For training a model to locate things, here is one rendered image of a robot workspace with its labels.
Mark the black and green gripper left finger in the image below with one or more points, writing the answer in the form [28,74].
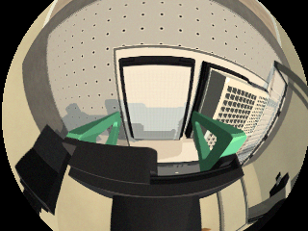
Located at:
[90,131]

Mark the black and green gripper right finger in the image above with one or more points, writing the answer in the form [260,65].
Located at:
[229,140]

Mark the cream deep-well block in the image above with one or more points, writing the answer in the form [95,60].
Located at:
[221,91]

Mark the white well plate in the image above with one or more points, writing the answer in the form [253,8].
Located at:
[257,112]

